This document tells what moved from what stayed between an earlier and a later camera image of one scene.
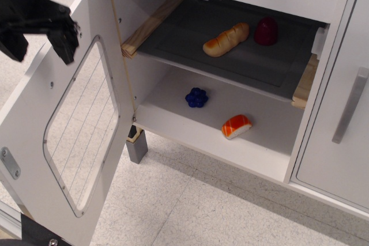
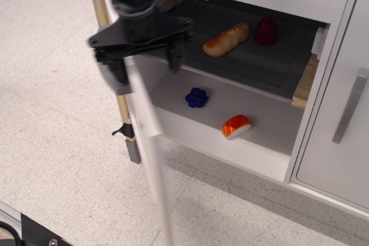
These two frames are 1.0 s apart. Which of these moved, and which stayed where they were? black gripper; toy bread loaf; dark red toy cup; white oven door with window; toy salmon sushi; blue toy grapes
Moved: white oven door with window; black gripper
Stayed: toy salmon sushi; toy bread loaf; blue toy grapes; dark red toy cup
